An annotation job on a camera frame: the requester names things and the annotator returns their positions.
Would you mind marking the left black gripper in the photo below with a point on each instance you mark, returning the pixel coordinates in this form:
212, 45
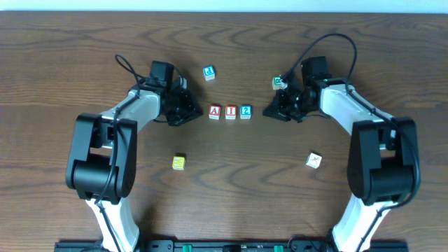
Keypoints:
183, 106

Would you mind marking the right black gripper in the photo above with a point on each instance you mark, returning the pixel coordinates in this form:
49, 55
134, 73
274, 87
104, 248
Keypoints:
284, 103

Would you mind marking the blue number 2 block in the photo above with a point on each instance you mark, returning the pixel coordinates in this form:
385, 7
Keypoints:
245, 112

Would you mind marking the red letter A block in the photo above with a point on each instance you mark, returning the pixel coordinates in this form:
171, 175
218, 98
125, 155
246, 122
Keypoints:
214, 112

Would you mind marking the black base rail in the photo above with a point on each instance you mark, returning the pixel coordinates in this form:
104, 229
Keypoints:
298, 245

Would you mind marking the green letter R block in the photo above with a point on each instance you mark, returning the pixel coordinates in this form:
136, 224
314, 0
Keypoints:
277, 83

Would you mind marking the red letter I block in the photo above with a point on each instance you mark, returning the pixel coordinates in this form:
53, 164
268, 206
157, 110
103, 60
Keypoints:
230, 112

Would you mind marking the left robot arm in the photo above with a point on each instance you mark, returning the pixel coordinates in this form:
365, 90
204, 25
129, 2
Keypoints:
102, 163

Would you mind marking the blue letter P block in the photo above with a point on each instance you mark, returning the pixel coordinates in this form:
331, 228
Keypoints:
209, 73

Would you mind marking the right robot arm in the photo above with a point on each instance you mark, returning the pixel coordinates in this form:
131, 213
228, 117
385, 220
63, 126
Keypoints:
383, 165

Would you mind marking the white block with red drawing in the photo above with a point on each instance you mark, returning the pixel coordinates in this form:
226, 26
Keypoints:
314, 160

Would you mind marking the yellow wooden block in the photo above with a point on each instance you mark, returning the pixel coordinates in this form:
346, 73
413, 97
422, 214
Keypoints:
178, 163

